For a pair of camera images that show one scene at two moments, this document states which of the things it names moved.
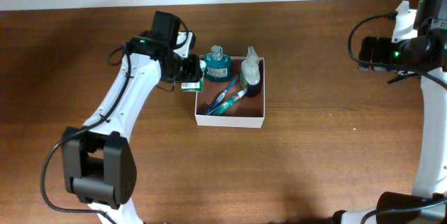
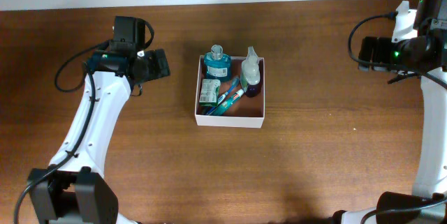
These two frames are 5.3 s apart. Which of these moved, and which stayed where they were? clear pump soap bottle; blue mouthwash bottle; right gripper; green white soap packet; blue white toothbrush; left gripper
Moved: green white soap packet; left gripper
Stayed: blue mouthwash bottle; clear pump soap bottle; blue white toothbrush; right gripper
